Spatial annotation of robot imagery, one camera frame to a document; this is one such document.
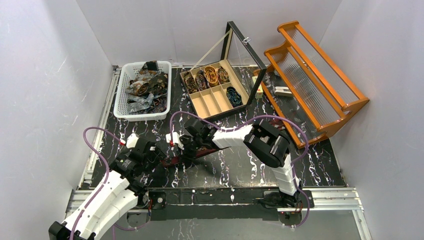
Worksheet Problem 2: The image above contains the blue green tie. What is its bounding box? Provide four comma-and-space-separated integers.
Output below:
226, 86, 243, 108

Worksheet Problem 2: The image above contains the red patterned tie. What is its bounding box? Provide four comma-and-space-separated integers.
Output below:
161, 119, 290, 168

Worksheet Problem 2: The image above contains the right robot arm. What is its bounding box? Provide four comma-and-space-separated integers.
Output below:
165, 118, 302, 208

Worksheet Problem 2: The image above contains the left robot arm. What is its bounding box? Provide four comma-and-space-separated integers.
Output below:
48, 133, 166, 240

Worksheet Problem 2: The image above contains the pile of patterned ties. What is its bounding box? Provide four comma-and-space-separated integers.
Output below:
125, 61, 168, 115

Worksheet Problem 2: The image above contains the wooden tie storage box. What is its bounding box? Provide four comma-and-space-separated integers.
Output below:
180, 60, 250, 121

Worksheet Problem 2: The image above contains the rolled purple patterned tie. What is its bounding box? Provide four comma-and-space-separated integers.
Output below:
195, 70, 209, 91

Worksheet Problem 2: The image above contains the rolled dark striped tie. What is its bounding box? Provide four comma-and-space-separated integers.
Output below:
183, 71, 198, 94

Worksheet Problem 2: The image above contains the rolled brown patterned tie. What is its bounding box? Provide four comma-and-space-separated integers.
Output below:
216, 66, 230, 85

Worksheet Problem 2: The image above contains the rolled orange tie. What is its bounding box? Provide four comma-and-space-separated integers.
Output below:
204, 66, 220, 87

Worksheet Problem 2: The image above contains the small cream box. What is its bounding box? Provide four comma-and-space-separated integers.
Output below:
252, 76, 264, 100

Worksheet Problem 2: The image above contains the glass box lid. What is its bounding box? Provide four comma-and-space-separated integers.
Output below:
220, 21, 267, 105

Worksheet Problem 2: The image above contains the white plastic basket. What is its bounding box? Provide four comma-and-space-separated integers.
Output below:
113, 60, 172, 122

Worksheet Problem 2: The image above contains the white stapler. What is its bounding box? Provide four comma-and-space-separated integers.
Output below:
274, 86, 293, 97

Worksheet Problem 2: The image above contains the orange wooden rack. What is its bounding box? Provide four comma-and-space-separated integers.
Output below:
264, 21, 370, 149

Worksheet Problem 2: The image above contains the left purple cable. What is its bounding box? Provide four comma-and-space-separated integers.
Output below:
68, 126, 152, 240

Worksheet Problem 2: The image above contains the purple cable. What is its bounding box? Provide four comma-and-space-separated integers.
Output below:
168, 110, 311, 229
68, 126, 152, 240

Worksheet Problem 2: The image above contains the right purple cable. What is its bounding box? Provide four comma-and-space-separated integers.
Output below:
168, 110, 311, 229

